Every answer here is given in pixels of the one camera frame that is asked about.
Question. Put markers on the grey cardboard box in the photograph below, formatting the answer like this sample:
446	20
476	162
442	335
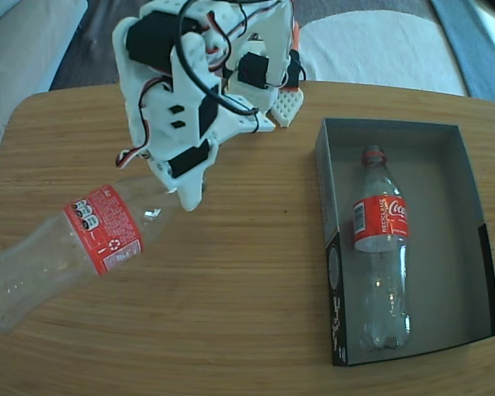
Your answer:
449	206

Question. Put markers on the white cushion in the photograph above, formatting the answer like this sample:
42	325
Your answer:
387	53

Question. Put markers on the light fabric sofa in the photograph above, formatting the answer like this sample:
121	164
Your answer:
16	82

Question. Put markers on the small clear cola bottle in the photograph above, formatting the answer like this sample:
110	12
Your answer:
103	231

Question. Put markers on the large clear cola bottle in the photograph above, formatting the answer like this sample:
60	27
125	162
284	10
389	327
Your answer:
379	227

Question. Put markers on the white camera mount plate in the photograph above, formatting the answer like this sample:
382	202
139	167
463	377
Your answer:
239	123

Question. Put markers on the blue grey fabric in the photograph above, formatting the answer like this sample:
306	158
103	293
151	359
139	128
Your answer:
478	49

